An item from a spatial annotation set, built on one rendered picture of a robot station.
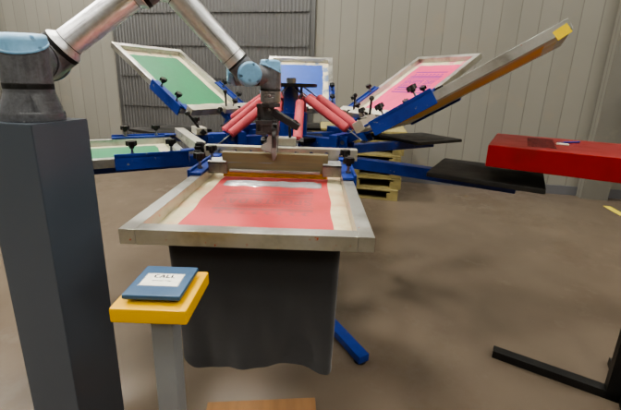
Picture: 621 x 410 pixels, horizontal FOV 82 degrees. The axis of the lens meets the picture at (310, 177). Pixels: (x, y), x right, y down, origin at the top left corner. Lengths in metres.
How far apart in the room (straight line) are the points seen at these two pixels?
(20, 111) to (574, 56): 5.38
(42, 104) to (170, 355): 0.75
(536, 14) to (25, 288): 5.35
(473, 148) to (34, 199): 4.88
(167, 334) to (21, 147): 0.66
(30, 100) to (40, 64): 0.10
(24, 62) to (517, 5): 5.04
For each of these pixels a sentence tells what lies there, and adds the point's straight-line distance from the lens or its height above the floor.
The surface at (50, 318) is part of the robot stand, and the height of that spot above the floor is 0.63.
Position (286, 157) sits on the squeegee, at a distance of 1.37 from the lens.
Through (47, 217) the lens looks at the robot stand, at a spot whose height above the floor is 0.95.
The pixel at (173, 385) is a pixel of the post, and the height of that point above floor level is 0.76.
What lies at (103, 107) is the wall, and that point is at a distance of 6.83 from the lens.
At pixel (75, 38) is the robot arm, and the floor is 1.43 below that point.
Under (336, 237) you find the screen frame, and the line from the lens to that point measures 0.82.
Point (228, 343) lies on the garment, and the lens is 1.13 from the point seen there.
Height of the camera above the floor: 1.32
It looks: 15 degrees down
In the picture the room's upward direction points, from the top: 2 degrees clockwise
